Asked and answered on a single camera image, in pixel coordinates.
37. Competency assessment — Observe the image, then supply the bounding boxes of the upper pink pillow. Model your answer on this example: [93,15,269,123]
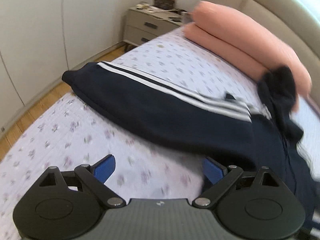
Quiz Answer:
[191,1,312,97]

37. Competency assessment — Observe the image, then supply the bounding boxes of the brown box on nightstand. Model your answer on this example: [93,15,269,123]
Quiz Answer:
[153,0,176,10]

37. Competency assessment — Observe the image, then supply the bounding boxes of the navy striped track garment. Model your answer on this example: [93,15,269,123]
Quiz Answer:
[62,62,318,239]

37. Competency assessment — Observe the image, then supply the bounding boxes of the lower pink pillow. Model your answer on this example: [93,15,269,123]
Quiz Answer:
[183,23,312,96]

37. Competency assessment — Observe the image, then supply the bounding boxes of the grey bedside nightstand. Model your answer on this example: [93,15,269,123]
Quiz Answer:
[123,7,182,47]

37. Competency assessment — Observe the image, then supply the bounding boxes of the pink pillow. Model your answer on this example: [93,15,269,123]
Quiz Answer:
[183,23,312,96]
[191,1,312,97]

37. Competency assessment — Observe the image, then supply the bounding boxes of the floral lilac bed cover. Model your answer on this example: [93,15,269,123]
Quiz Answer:
[0,27,320,240]

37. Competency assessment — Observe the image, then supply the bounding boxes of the beige padded headboard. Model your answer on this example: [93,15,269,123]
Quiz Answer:
[202,0,320,61]

